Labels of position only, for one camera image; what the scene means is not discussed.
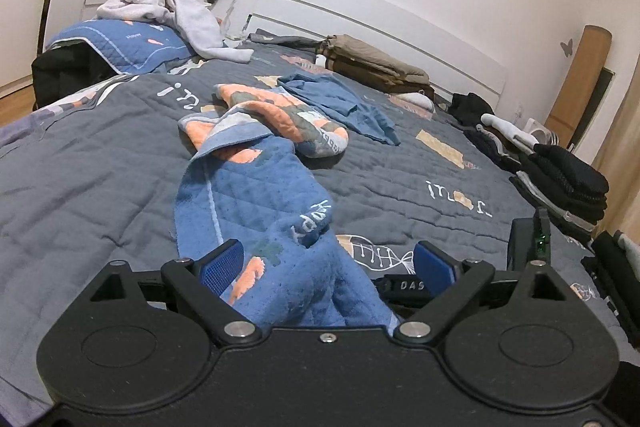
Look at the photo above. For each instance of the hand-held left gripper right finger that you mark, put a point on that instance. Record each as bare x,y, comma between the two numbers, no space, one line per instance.
434,266

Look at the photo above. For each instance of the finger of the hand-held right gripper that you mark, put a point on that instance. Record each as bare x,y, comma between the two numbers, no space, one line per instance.
405,288

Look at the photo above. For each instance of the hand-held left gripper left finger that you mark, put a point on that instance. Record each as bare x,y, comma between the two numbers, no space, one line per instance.
222,264

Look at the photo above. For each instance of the blue orange patterned towel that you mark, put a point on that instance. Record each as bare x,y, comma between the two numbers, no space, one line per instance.
250,202

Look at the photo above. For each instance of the stack of black folded clothes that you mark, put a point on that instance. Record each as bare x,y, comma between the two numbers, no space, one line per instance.
565,177

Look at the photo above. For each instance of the folded khaki clothes stack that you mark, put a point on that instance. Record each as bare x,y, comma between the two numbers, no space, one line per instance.
370,62

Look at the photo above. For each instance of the white sock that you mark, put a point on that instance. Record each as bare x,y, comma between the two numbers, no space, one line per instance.
505,129

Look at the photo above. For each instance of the beige curtain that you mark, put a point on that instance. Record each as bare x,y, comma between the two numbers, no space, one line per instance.
627,157

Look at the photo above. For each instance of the black garment by headboard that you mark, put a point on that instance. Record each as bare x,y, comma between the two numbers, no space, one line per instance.
467,107

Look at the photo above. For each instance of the black panel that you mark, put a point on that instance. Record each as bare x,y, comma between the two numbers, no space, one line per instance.
597,107

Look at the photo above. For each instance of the grey quilted bedspread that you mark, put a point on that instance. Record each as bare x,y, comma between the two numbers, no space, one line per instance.
100,167

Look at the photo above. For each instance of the small white folded cloth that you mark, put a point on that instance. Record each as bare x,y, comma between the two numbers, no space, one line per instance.
417,99

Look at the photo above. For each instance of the wooden board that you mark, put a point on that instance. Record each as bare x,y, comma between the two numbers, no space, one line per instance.
582,72

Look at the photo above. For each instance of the blue crumpled shirt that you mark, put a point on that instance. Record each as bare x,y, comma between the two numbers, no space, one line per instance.
345,104

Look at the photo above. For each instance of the blue quilted pillow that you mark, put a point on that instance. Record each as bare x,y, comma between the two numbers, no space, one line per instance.
135,44

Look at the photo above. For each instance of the light grey hoodie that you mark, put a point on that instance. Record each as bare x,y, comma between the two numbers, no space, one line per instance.
195,19

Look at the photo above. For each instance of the black crumpled garment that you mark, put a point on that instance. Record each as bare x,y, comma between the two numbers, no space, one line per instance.
65,72

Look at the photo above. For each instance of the white headboard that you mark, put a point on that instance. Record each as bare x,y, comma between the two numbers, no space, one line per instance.
375,12

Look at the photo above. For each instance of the butterfly wall sticker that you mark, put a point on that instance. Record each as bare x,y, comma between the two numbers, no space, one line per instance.
566,47

